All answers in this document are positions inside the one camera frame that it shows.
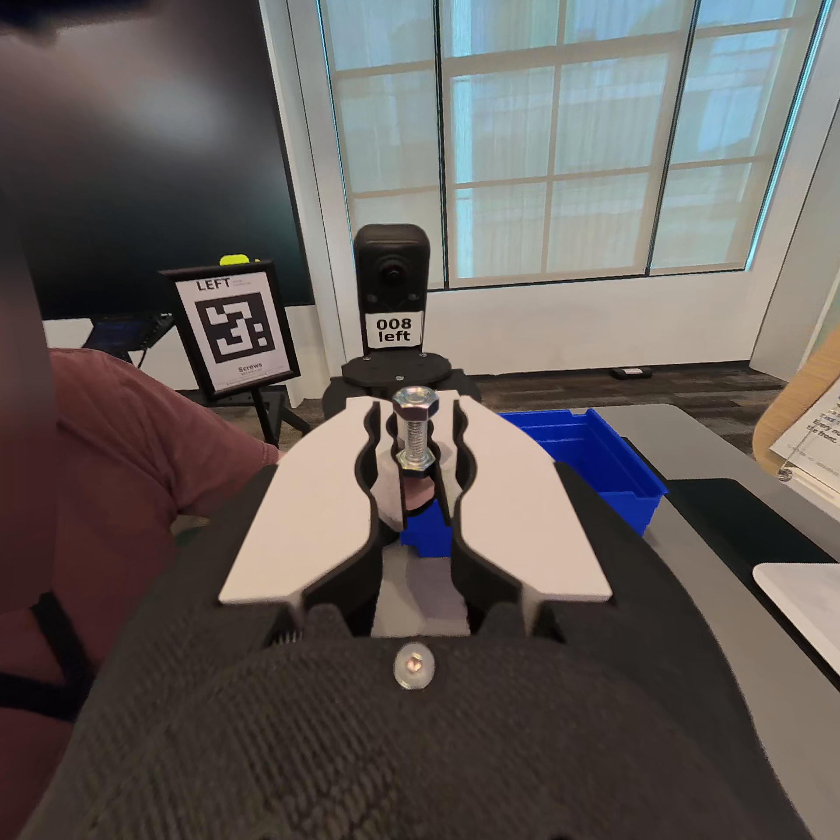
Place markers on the large dark wall screen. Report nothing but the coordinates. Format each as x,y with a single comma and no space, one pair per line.
197,229

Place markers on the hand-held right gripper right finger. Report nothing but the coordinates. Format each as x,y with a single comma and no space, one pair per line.
531,518

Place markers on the silver hex nut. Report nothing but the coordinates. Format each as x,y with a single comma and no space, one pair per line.
415,464

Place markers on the blue divided parts bin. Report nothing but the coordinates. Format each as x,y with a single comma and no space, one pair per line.
590,459

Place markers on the large paned window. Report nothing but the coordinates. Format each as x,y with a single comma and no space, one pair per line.
590,131

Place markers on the rounded wooden board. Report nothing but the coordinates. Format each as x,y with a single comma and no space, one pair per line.
781,407

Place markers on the silver hex bolt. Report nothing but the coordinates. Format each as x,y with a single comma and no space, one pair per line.
415,401

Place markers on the person's left hand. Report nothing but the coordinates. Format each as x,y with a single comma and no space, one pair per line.
418,495

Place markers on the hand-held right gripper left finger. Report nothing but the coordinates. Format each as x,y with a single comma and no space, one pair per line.
302,518

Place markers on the black laptop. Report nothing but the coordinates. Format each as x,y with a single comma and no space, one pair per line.
121,334

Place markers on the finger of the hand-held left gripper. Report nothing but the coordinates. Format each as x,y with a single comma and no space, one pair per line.
443,426
388,439

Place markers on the black floor box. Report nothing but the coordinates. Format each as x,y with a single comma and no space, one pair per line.
631,373

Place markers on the framed code sign on legs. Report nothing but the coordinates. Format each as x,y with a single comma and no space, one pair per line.
229,328

